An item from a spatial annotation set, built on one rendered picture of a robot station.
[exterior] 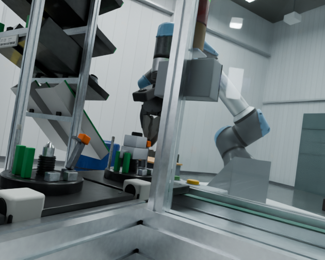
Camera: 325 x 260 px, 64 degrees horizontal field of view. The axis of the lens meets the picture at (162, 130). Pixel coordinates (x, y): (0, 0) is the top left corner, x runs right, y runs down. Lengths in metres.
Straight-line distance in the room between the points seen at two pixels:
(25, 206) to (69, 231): 0.06
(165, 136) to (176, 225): 0.15
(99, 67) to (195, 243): 7.89
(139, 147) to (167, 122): 0.23
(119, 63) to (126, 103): 1.26
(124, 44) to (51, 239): 8.40
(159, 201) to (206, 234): 0.10
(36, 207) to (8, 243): 0.08
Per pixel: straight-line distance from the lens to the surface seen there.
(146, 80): 0.90
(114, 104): 8.24
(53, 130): 0.99
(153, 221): 0.47
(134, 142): 0.67
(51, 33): 0.82
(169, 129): 0.45
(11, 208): 0.37
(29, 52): 0.72
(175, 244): 0.46
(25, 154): 0.49
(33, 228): 0.36
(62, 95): 0.81
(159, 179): 0.46
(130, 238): 0.48
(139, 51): 8.82
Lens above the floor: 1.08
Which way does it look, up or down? 2 degrees up
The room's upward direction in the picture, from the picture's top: 8 degrees clockwise
